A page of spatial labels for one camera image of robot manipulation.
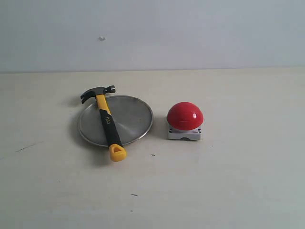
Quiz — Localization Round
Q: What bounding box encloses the yellow black claw hammer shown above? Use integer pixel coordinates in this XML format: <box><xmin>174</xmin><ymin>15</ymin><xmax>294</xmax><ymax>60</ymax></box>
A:
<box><xmin>80</xmin><ymin>85</ymin><xmax>127</xmax><ymax>162</ymax></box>

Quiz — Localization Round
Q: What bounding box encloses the red dome push button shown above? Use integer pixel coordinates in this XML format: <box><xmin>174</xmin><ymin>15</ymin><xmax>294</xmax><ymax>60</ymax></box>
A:
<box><xmin>166</xmin><ymin>102</ymin><xmax>205</xmax><ymax>141</ymax></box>

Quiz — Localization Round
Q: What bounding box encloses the round stainless steel plate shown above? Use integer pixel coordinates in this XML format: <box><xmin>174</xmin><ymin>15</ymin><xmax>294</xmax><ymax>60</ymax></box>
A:
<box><xmin>78</xmin><ymin>95</ymin><xmax>153</xmax><ymax>147</ymax></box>

